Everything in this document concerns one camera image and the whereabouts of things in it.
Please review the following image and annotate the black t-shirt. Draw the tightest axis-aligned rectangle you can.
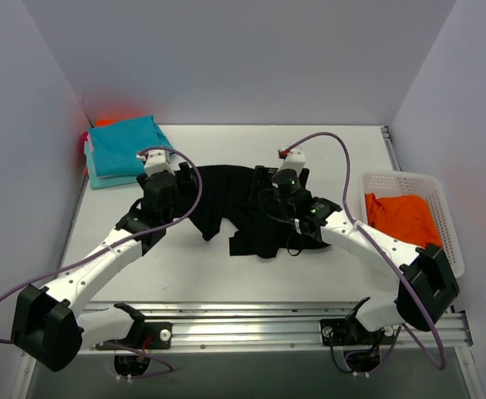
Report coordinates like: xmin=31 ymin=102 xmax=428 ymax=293
xmin=189 ymin=165 xmax=327 ymax=259

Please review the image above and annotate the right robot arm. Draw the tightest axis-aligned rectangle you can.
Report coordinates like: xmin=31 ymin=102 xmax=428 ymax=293
xmin=251 ymin=165 xmax=459 ymax=343

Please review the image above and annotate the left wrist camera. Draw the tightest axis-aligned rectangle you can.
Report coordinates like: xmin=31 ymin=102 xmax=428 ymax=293
xmin=136 ymin=150 xmax=174 ymax=177

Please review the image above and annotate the folded pink t-shirt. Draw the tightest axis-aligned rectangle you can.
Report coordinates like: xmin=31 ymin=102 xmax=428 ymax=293
xmin=81 ymin=131 xmax=91 ymax=159

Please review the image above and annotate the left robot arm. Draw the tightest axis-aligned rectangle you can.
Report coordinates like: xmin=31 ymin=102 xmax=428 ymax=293
xmin=11 ymin=162 xmax=201 ymax=372

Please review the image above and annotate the folded orange t-shirt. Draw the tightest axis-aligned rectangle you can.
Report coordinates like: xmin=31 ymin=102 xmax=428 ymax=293
xmin=95 ymin=119 xmax=117 ymax=127

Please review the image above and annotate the aluminium rail frame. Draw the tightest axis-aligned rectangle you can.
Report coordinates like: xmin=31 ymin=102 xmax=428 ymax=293
xmin=22 ymin=301 xmax=474 ymax=357

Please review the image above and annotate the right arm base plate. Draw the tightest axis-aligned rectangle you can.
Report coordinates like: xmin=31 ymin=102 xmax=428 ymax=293
xmin=319 ymin=318 xmax=395 ymax=347

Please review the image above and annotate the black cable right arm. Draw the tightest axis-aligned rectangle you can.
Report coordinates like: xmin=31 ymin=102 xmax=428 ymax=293
xmin=258 ymin=187 xmax=310 ymax=257

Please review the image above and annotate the orange t-shirt in basket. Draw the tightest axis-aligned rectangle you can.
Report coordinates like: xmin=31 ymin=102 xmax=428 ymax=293
xmin=365 ymin=193 xmax=443 ymax=248

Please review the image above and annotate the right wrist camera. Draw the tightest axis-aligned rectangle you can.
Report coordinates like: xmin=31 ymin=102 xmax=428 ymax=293
xmin=277 ymin=147 xmax=306 ymax=175

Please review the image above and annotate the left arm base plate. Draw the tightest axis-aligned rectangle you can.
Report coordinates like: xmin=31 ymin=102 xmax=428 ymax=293
xmin=96 ymin=321 xmax=173 ymax=350

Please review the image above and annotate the white plastic basket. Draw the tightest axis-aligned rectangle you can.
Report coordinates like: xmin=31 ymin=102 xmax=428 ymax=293
xmin=361 ymin=170 xmax=464 ymax=278

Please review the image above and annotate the folded light teal t-shirt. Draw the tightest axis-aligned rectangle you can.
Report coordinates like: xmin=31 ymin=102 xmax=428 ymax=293
xmin=86 ymin=151 xmax=144 ymax=190

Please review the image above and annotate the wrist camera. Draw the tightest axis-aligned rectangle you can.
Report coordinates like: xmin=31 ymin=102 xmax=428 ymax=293
xmin=277 ymin=147 xmax=306 ymax=175
xmin=136 ymin=150 xmax=174 ymax=177

